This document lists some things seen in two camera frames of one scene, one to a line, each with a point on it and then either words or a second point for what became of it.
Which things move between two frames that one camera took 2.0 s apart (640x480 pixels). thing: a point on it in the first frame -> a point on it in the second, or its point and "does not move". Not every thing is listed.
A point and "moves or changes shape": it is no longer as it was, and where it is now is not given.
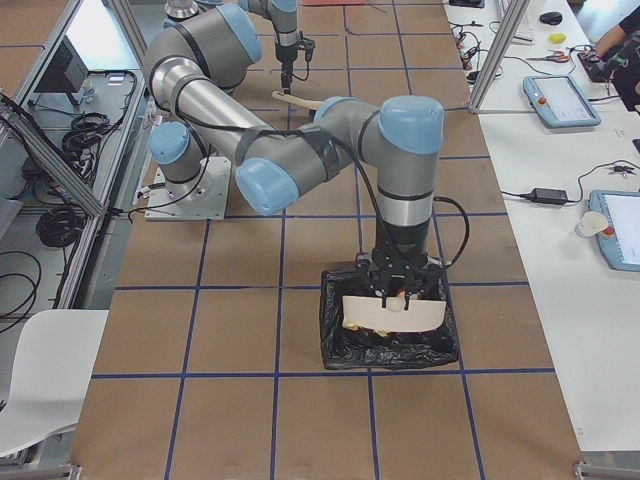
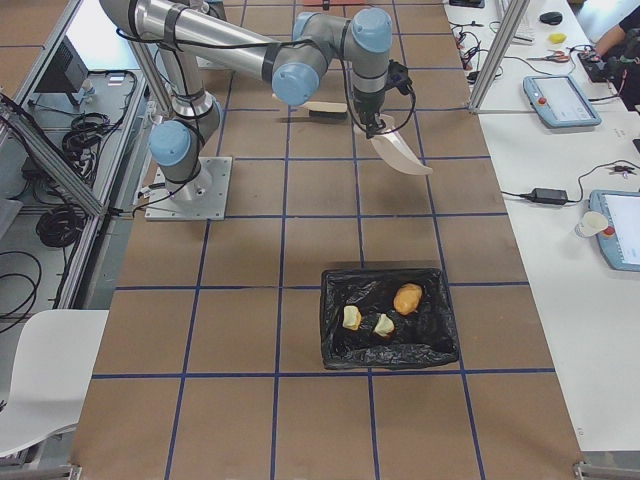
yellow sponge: x=557 y=38 does not move
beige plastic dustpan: x=367 y=312 moves or changes shape
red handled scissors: x=556 y=56 does not move
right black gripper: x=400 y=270 -> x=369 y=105
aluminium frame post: x=499 y=54 does not move
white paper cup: x=592 y=223 does not move
